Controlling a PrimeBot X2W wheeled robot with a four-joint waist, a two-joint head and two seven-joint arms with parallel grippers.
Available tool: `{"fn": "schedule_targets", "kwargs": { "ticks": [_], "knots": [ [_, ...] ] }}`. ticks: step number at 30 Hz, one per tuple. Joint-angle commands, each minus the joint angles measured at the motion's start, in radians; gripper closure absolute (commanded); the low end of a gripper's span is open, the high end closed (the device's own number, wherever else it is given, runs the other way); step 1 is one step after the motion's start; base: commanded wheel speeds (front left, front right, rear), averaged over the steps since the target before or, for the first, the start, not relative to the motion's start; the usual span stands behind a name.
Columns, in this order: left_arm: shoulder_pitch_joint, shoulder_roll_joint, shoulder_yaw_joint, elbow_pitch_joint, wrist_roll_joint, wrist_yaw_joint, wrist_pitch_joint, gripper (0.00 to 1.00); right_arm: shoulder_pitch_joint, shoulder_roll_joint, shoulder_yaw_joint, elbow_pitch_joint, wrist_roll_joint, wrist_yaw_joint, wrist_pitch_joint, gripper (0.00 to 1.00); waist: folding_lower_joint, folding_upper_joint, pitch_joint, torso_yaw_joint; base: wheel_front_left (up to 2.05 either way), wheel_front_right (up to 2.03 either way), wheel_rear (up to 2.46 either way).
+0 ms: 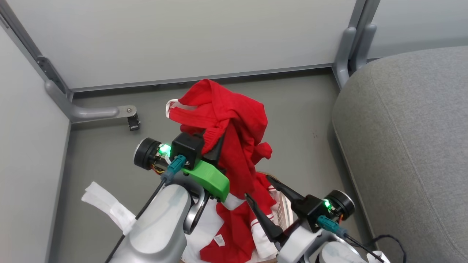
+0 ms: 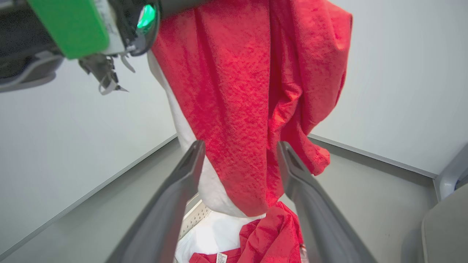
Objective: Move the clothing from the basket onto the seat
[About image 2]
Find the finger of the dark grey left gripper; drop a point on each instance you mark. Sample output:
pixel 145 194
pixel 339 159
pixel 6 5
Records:
pixel 179 7

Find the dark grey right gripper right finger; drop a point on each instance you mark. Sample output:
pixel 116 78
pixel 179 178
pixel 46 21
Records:
pixel 318 219

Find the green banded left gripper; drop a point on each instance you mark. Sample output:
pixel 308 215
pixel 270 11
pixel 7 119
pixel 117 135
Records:
pixel 73 25

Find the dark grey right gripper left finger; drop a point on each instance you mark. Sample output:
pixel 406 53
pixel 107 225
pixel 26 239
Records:
pixel 164 215

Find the red textured garment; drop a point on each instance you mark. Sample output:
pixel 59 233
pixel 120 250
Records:
pixel 241 91

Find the white laundry basket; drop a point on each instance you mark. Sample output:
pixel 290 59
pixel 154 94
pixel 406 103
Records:
pixel 193 217

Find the red garment with white label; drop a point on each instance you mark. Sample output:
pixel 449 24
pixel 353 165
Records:
pixel 270 237

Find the white frame post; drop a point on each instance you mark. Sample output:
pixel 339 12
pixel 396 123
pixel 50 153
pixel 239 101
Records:
pixel 448 175

